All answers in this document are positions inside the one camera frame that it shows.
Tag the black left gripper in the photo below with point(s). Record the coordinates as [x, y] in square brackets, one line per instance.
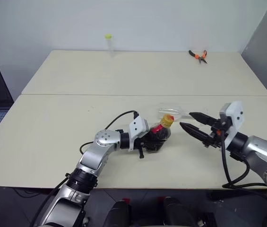
[140, 143]

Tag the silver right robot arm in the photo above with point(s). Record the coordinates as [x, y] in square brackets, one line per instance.
[260, 151]

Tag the dark rounded shape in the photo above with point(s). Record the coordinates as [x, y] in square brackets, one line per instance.
[119, 214]
[177, 212]

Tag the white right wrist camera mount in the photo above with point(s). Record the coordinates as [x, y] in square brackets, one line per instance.
[236, 113]

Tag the clear tube yellow-green cap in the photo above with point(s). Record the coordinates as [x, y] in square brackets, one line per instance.
[109, 45]

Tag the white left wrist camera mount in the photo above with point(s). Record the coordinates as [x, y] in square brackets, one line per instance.
[138, 125]

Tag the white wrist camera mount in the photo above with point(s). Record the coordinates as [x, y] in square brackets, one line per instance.
[236, 113]
[138, 125]

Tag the orange black pliers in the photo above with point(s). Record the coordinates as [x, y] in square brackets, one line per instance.
[201, 56]

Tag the clear empty plastic bottle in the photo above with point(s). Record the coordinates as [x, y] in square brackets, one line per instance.
[169, 109]

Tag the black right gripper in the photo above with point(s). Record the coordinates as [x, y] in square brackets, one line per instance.
[218, 134]

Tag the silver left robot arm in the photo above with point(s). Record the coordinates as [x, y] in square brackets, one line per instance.
[105, 140]

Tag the dark drink bottle yellow cap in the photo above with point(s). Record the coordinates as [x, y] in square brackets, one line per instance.
[162, 135]

